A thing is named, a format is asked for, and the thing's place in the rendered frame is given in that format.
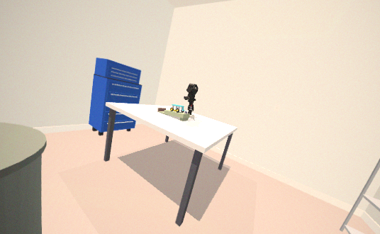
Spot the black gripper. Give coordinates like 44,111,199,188
185,94,196,106

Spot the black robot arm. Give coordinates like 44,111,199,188
184,83,199,115

